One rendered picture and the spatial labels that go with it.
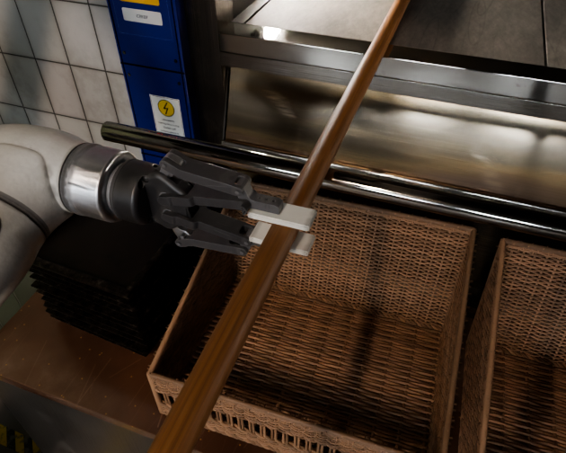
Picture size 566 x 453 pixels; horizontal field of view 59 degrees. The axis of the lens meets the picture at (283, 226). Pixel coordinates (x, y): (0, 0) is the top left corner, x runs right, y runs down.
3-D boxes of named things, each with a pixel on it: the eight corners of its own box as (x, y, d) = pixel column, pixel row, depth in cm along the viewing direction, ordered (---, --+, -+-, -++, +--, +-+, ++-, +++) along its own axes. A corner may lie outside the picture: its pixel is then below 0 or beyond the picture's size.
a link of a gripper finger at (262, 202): (241, 197, 56) (239, 175, 54) (283, 207, 54) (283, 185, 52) (235, 205, 55) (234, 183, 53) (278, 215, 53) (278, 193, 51)
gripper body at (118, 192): (134, 142, 60) (204, 157, 58) (147, 197, 66) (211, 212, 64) (97, 177, 55) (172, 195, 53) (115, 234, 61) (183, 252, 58)
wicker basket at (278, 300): (241, 254, 137) (234, 173, 118) (451, 306, 124) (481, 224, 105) (154, 415, 103) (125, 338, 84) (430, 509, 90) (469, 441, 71)
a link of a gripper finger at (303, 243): (248, 236, 56) (249, 242, 57) (307, 253, 55) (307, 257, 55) (258, 220, 58) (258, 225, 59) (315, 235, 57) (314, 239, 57)
